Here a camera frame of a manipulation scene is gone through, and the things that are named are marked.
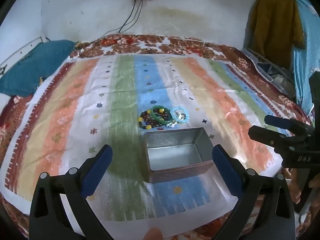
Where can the clear plastic crate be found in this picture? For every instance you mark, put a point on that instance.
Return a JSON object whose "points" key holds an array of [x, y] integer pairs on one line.
{"points": [[270, 70]]}

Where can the blue printed cloth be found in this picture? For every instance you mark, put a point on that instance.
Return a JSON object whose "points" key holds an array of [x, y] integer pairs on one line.
{"points": [[307, 42]]}

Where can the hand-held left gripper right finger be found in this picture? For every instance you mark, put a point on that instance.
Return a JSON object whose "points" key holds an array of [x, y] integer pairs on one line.
{"points": [[226, 172]]}

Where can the striped pastel cloth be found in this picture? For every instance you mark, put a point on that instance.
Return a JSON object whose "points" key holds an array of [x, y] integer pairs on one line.
{"points": [[75, 105]]}

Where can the floral brown blanket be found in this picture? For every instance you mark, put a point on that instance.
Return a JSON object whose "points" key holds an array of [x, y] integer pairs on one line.
{"points": [[140, 43]]}

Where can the green jade bangle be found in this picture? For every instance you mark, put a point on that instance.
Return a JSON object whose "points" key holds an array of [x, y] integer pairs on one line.
{"points": [[154, 116]]}

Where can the silver metal tin box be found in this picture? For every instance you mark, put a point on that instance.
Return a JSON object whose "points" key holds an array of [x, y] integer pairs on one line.
{"points": [[175, 157]]}

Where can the mustard yellow garment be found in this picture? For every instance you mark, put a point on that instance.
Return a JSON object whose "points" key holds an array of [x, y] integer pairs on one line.
{"points": [[272, 25]]}

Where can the teal pillow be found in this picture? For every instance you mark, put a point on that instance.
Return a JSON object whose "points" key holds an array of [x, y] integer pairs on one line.
{"points": [[37, 65]]}

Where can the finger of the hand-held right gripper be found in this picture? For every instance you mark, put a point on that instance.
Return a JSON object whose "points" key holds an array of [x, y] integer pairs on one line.
{"points": [[270, 137], [287, 126]]}

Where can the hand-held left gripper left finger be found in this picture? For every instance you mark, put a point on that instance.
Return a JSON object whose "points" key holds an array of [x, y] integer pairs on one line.
{"points": [[96, 172]]}

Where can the person's right hand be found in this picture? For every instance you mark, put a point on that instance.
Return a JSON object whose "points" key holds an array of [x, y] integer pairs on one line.
{"points": [[295, 182]]}

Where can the person's left hand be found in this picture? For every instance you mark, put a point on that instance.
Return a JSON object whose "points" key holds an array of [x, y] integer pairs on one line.
{"points": [[153, 234]]}

